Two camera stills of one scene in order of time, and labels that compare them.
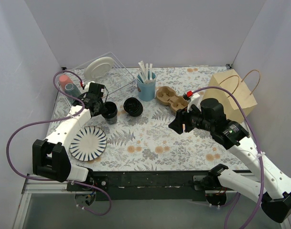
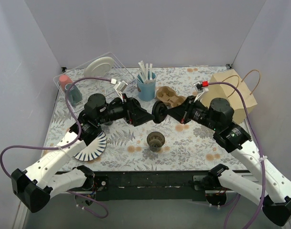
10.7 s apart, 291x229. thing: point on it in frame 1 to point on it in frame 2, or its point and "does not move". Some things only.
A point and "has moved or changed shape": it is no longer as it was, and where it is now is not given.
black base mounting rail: [154, 185] does not move
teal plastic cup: [71, 89] does not move
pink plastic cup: [63, 80] does not move
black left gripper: [96, 107] to [130, 113]
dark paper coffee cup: [110, 113] has moved or changed shape
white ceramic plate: [97, 68] does not move
